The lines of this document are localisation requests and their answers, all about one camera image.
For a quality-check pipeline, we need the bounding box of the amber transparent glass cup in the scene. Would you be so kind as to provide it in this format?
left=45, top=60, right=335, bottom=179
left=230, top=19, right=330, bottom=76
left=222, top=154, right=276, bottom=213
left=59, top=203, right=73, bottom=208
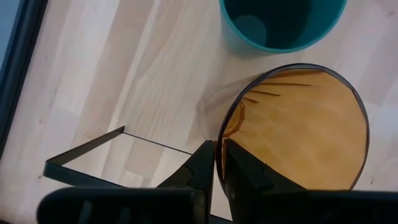
left=214, top=63, right=371, bottom=202

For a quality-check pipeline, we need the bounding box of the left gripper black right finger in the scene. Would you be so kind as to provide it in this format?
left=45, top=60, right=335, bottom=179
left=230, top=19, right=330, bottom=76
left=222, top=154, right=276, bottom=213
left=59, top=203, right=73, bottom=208
left=223, top=138, right=312, bottom=224

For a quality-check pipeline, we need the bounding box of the teal cup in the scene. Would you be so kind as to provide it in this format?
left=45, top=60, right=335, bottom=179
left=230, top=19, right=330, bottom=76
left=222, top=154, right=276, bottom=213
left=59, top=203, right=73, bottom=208
left=219, top=0, right=348, bottom=58

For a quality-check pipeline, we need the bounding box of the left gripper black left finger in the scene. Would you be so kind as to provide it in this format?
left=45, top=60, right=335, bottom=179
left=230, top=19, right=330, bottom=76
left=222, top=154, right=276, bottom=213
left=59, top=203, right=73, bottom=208
left=156, top=139, right=217, bottom=224

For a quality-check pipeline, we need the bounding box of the black table edge frame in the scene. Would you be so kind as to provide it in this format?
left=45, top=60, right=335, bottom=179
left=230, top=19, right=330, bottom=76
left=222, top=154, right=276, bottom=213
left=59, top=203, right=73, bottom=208
left=0, top=0, right=50, bottom=160

